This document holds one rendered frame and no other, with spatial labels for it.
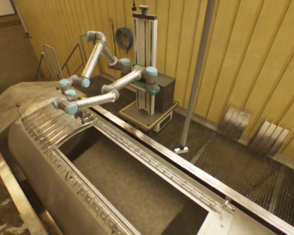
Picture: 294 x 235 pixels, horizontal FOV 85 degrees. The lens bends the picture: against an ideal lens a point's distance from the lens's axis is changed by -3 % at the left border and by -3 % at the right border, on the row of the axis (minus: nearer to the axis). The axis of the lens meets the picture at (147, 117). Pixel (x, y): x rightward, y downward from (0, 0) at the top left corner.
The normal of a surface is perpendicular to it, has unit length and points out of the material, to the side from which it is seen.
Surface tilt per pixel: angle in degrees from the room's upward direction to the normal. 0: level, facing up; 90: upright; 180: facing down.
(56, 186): 43
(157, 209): 33
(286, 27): 90
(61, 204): 50
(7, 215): 0
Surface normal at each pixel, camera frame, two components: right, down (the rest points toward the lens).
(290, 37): -0.65, 0.49
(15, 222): 0.00, -0.76
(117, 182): -0.27, -0.48
